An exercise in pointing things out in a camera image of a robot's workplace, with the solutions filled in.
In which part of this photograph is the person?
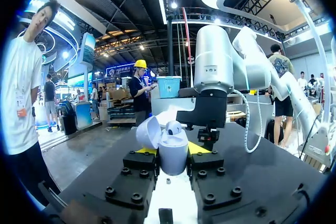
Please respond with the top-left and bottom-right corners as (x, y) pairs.
(128, 59), (159, 127)
(0, 0), (61, 207)
(43, 73), (61, 133)
(90, 82), (101, 120)
(264, 44), (296, 149)
(297, 71), (308, 92)

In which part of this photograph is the white cable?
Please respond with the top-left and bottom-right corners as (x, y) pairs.
(232, 89), (264, 154)

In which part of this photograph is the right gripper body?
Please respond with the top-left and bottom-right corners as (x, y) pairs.
(175, 89), (228, 132)

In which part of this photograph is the white earbud case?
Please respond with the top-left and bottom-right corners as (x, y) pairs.
(135, 115), (190, 176)

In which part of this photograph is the white earbud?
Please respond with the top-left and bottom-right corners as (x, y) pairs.
(165, 120), (183, 136)

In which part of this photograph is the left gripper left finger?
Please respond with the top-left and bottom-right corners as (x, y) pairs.
(104, 147), (160, 211)

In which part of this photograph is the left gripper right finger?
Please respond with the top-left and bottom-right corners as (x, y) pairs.
(187, 141), (244, 211)

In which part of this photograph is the white plate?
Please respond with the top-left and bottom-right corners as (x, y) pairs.
(143, 169), (198, 224)

